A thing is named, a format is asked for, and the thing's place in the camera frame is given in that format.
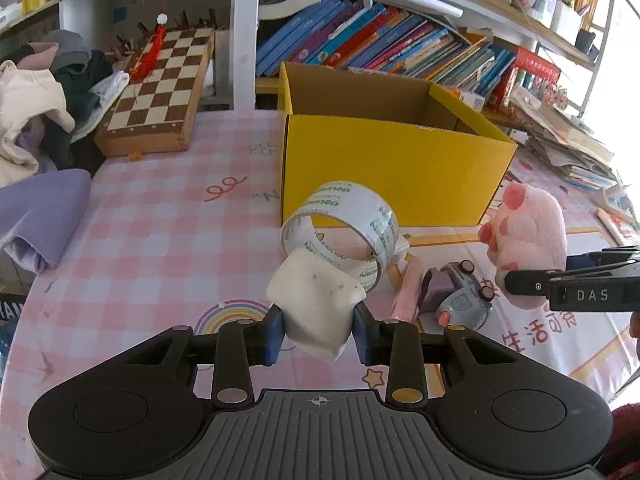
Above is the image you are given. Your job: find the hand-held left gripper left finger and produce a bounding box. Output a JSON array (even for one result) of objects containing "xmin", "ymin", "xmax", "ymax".
[{"xmin": 122, "ymin": 304, "xmax": 287, "ymax": 407}]

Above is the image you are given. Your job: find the red tassel ornament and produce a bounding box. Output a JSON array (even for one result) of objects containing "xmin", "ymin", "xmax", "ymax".
[{"xmin": 129, "ymin": 12, "xmax": 171, "ymax": 81}]

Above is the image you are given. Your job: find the red boxed book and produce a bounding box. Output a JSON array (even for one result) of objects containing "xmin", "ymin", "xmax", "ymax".
[{"xmin": 500, "ymin": 46, "xmax": 561, "ymax": 111}]

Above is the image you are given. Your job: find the pink checkered desktop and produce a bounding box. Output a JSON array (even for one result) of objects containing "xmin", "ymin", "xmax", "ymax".
[{"xmin": 0, "ymin": 107, "xmax": 640, "ymax": 411}]

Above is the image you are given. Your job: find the stack of papers and books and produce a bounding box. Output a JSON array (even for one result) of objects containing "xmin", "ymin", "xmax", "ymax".
[{"xmin": 507, "ymin": 85, "xmax": 621, "ymax": 191}]

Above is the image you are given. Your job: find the clear tape roll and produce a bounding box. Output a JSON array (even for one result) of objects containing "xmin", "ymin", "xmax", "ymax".
[{"xmin": 281, "ymin": 180, "xmax": 400, "ymax": 293}]

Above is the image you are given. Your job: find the pile of clothes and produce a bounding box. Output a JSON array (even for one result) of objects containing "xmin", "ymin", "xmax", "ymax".
[{"xmin": 0, "ymin": 30, "xmax": 131, "ymax": 186}]

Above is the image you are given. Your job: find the purple garment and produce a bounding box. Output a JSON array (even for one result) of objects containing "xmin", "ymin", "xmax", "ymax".
[{"xmin": 0, "ymin": 169, "xmax": 92, "ymax": 273}]

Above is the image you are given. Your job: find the grey toy car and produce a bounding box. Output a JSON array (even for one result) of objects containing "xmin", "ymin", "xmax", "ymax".
[{"xmin": 422, "ymin": 260, "xmax": 496, "ymax": 332}]

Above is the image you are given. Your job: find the white bookshelf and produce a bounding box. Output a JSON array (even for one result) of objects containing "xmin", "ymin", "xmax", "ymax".
[{"xmin": 0, "ymin": 0, "xmax": 618, "ymax": 111}]

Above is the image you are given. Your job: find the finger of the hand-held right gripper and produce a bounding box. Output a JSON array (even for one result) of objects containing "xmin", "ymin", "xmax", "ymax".
[
  {"xmin": 565, "ymin": 246, "xmax": 640, "ymax": 272},
  {"xmin": 504, "ymin": 259, "xmax": 640, "ymax": 297}
]

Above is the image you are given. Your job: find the wooden chessboard box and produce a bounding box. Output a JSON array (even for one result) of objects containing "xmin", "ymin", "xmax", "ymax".
[{"xmin": 94, "ymin": 27, "xmax": 216, "ymax": 157}]

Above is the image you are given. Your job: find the row of colourful books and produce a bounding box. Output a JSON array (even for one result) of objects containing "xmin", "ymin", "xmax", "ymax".
[{"xmin": 255, "ymin": 0, "xmax": 518, "ymax": 111}]

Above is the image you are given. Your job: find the white storage box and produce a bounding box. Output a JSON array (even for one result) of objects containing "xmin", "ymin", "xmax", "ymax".
[{"xmin": 550, "ymin": 0, "xmax": 583, "ymax": 43}]

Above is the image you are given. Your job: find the yellow cardboard box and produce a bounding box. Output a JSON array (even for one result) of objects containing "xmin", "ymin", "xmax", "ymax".
[{"xmin": 277, "ymin": 61, "xmax": 518, "ymax": 227}]

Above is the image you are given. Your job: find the cream white soft roll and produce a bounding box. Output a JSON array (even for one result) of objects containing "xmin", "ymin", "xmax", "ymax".
[{"xmin": 266, "ymin": 246, "xmax": 366, "ymax": 365}]

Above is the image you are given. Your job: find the pink plush pig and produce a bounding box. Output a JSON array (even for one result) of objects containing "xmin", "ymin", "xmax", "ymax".
[{"xmin": 477, "ymin": 182, "xmax": 568, "ymax": 311}]

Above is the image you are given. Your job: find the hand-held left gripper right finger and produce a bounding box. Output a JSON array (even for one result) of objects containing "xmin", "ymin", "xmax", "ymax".
[{"xmin": 352, "ymin": 304, "xmax": 523, "ymax": 407}]

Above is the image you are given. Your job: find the orange and white small box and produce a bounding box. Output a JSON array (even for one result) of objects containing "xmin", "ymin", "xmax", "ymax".
[{"xmin": 450, "ymin": 87, "xmax": 486, "ymax": 111}]

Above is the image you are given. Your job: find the white desk lamp bar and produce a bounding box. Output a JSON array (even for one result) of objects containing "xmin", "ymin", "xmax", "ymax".
[{"xmin": 367, "ymin": 0, "xmax": 463, "ymax": 18}]

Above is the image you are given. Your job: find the pink thin book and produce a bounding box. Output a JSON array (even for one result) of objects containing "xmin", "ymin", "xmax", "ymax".
[{"xmin": 595, "ymin": 207, "xmax": 640, "ymax": 247}]

